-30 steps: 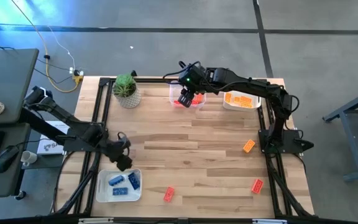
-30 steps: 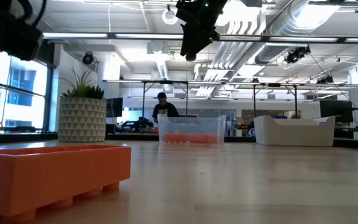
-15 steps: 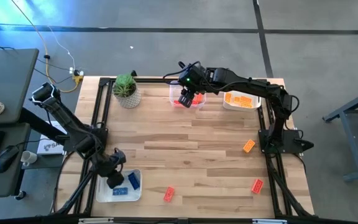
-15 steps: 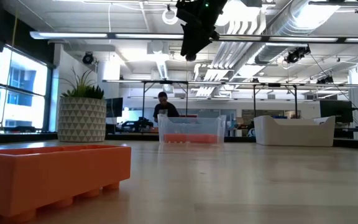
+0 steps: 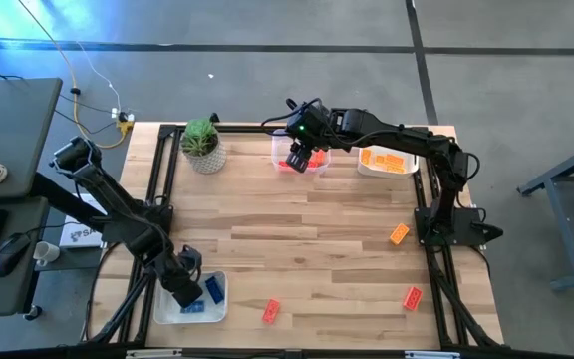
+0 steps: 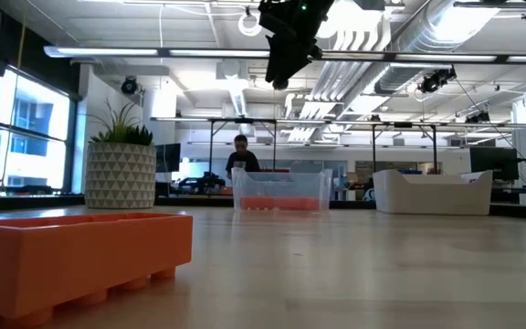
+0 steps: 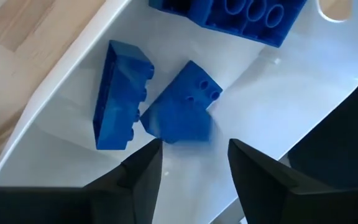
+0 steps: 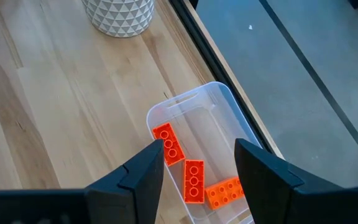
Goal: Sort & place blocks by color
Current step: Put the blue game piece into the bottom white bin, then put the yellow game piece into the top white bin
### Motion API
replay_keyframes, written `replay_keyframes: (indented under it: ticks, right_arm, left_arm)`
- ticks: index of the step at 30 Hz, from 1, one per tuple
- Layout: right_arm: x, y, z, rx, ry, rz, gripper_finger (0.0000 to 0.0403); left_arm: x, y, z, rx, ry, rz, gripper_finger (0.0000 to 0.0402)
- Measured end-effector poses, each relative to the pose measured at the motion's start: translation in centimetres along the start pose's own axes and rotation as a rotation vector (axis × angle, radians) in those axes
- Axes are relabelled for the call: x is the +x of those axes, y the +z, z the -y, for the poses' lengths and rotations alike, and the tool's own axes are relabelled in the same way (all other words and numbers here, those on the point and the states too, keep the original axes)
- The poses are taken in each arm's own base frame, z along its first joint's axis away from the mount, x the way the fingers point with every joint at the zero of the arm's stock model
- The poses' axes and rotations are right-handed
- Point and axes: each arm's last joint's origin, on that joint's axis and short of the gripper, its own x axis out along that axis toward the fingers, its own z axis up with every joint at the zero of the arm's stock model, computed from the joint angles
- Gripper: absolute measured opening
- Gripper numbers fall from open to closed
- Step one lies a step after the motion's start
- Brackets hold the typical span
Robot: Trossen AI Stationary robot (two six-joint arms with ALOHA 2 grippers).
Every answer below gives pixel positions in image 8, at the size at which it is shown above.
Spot clear plastic bin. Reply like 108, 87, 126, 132
145, 81, 264, 224

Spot orange toy building block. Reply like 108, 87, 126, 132
152, 122, 186, 167
204, 176, 246, 211
183, 159, 206, 205

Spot triangle-patterned planter pot with plant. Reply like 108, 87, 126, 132
81, 0, 155, 39

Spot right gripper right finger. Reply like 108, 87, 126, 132
234, 138, 348, 224

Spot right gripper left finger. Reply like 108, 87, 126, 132
85, 139, 165, 224

